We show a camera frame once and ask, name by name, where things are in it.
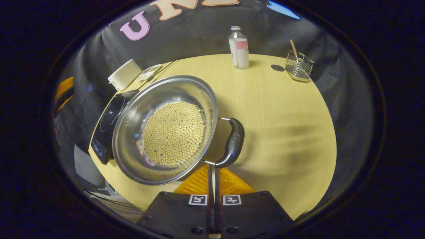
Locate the metal wire holder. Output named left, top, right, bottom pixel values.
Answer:
left=286, top=50, right=314, bottom=83

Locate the stainless steel pot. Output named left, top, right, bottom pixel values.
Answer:
left=112, top=75, right=245, bottom=186

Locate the large pile of soybeans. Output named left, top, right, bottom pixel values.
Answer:
left=143, top=101, right=206, bottom=167

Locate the wooden spoon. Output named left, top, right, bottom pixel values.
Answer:
left=289, top=39, right=299, bottom=60

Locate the white divided dish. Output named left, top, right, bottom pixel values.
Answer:
left=135, top=64, right=162, bottom=83

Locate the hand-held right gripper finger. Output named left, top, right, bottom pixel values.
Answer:
left=214, top=166, right=295, bottom=239
left=137, top=164, right=215, bottom=239

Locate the black induction cooktop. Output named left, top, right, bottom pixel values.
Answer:
left=91, top=89, right=140, bottom=165

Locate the black backdrop cloth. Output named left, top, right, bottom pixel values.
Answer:
left=53, top=0, right=372, bottom=219

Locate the clear bottle with pink label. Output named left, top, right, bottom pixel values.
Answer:
left=228, top=26, right=249, bottom=70

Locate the white toaster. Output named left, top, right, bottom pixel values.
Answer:
left=108, top=59, right=142, bottom=91

